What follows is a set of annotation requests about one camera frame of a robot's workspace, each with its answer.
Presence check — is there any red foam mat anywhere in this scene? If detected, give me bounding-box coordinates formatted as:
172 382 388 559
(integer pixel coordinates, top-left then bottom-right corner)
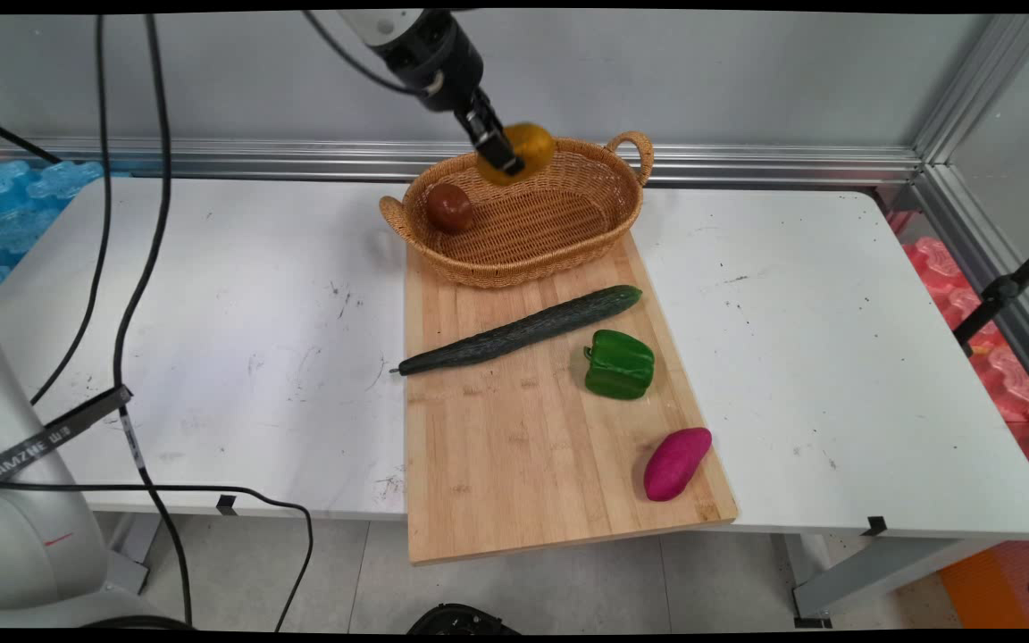
888 209 1029 628

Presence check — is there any black tripod stand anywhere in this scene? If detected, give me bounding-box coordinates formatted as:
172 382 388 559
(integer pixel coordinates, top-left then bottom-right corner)
952 230 1029 355

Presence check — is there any grey metal table leg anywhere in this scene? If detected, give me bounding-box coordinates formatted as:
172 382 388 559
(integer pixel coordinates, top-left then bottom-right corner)
790 534 1008 629
106 513 164 597

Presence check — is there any blue foam mat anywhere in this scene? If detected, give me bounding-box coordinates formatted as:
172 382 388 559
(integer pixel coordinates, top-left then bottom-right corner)
0 158 133 302

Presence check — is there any sloping aluminium frame rail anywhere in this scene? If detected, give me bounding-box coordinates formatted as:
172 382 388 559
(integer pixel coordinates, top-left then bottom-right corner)
906 163 1029 416

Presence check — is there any black round object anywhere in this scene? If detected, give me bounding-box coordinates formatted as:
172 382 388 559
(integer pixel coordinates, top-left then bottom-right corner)
406 603 522 636

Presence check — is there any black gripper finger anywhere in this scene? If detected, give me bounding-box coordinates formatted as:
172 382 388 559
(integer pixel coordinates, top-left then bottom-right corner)
472 88 510 135
454 100 527 178

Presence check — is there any purple sweet potato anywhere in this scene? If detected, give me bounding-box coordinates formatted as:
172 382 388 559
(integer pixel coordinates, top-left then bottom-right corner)
643 427 714 503

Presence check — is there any grey velcro cable strap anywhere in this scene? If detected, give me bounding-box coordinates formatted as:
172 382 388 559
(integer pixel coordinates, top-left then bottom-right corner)
0 383 135 492

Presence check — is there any long dark green cucumber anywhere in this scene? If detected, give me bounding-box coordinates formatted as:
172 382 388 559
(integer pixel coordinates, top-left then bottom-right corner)
389 285 644 377

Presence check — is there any wooden cutting board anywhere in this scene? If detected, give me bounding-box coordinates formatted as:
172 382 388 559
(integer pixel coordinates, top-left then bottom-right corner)
403 228 739 565

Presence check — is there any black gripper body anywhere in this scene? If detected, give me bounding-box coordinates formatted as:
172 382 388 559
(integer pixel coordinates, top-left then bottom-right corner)
379 10 486 114

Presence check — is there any dark red tomato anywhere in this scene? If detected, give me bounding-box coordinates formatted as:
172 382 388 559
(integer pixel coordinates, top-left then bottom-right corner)
425 183 475 235

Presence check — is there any thick black cable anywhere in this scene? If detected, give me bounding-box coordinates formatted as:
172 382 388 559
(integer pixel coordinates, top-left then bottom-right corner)
111 13 196 628

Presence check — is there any woven wicker basket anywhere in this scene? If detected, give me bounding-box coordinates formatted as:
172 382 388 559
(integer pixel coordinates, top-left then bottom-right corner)
379 131 656 289

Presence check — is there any yellow-brown potato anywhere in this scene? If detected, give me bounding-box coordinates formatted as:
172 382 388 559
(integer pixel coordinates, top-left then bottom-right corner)
476 122 558 188

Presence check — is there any black background cable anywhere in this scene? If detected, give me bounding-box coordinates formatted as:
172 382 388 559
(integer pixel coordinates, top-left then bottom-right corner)
0 110 62 165

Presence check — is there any upright aluminium frame post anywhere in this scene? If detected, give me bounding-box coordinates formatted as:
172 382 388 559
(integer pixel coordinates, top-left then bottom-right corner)
912 13 1029 168

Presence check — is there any horizontal aluminium frame rail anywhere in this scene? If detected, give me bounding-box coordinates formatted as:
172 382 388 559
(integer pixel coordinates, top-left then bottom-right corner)
0 137 924 189

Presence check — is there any green bell pepper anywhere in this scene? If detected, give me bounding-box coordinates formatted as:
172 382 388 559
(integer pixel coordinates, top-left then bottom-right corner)
583 329 657 400

